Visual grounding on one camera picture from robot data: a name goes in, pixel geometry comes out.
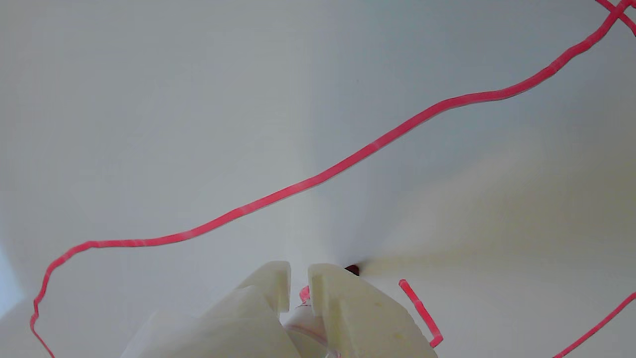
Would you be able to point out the white red whiteboard marker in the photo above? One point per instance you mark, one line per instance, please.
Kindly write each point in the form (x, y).
(308, 328)

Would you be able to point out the large whiteboard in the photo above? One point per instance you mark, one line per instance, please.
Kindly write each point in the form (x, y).
(198, 99)

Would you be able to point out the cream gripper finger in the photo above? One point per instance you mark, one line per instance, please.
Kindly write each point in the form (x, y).
(357, 323)
(253, 313)

